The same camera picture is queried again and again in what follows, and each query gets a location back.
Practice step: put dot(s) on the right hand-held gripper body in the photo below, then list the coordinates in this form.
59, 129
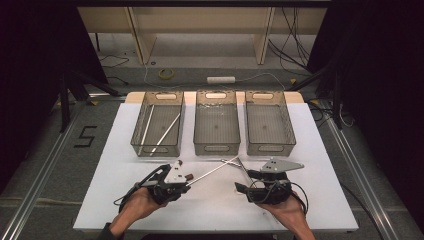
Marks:
281, 165

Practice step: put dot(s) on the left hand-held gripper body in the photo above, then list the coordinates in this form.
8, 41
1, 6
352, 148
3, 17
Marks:
175, 175

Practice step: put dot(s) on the white chopstick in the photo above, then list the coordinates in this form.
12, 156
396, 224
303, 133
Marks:
165, 134
146, 130

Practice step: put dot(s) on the smoky clear plastic bin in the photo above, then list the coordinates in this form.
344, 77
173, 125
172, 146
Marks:
160, 133
268, 128
216, 130

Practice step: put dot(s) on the person's left hand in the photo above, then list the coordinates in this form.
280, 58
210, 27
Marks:
141, 201

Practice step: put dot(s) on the person's right hand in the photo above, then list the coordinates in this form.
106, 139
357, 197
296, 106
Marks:
293, 213

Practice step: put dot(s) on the white table sheet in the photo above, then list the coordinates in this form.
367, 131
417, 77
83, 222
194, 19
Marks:
206, 213

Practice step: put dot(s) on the black metal stand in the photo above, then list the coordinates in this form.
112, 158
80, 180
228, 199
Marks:
64, 106
337, 100

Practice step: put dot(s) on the white power strip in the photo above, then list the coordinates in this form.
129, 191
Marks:
220, 80

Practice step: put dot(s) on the yellow tape roll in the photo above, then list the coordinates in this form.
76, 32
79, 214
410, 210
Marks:
162, 74

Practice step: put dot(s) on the black curtain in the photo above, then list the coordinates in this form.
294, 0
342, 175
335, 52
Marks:
30, 66
383, 83

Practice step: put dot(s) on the beige wooden desk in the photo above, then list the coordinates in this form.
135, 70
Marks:
200, 20

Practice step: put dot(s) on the aluminium floor rail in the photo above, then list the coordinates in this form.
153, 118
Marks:
36, 181
373, 200

